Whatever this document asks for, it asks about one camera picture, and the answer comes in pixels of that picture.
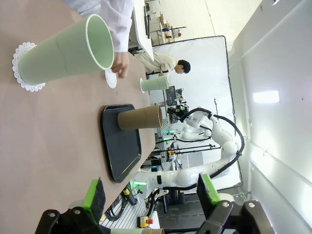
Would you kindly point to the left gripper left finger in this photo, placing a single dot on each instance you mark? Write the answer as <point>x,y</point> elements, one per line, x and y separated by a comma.
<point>93,195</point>

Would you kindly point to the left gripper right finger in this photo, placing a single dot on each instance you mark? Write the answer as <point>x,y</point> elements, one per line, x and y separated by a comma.
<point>207,192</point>

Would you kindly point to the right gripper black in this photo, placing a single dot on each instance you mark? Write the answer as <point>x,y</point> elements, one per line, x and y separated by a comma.
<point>176,111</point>

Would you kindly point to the brown plastic cup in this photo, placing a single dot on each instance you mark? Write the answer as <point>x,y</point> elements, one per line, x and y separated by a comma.
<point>156,231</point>
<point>136,119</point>

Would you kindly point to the white paper doily coaster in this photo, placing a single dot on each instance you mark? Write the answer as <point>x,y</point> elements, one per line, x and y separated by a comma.
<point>30,87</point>
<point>111,81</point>

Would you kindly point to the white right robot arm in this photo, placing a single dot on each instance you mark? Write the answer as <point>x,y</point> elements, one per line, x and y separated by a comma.
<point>185,175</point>

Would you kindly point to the person's right hand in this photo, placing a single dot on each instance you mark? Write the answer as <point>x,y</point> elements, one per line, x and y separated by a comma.
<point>121,64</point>

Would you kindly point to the blue component rack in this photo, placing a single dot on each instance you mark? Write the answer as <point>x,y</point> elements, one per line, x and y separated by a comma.
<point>171,95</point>

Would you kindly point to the black tripod poles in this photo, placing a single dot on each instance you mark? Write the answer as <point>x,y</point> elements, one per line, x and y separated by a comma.
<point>190,148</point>

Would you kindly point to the white backdrop screen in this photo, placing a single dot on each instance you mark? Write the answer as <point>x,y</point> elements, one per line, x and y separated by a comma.
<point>207,73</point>

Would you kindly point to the person in beige jacket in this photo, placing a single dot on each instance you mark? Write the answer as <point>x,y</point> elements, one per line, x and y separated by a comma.
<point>165,62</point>

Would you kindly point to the black plastic serving tray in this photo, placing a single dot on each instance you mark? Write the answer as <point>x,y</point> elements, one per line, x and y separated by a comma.
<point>122,151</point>

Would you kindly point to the yellow red emergency stop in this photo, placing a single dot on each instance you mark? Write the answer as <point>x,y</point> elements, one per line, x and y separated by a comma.
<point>143,221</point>

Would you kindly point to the black metal rod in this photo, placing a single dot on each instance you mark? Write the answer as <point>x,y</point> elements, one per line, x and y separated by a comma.
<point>145,11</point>
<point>148,26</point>

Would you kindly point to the person in white shirt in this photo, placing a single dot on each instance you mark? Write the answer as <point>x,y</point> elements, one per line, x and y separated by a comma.
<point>87,6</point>

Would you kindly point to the metal shelf frame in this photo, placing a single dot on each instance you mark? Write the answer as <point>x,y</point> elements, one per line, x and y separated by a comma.
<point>168,30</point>

